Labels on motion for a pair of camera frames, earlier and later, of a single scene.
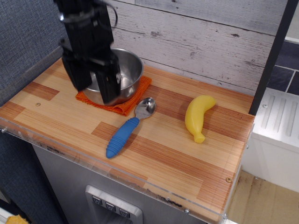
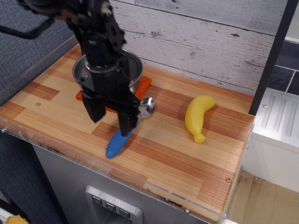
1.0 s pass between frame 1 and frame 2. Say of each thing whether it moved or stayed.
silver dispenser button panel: stayed
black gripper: moved
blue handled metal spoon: stayed
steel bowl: stayed
